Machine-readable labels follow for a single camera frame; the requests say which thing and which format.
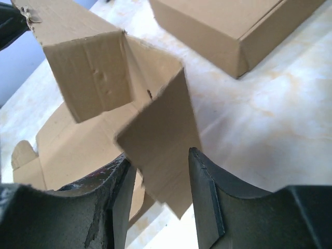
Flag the brown cardboard box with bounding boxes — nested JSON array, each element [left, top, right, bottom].
[[149, 0, 324, 78], [11, 1, 200, 217]]

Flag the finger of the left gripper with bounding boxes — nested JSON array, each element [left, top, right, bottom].
[[0, 2, 29, 50]]

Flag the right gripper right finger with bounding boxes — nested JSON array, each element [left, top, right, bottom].
[[188, 148, 331, 248]]

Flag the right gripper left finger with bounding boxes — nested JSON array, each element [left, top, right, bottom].
[[1, 155, 136, 248]]

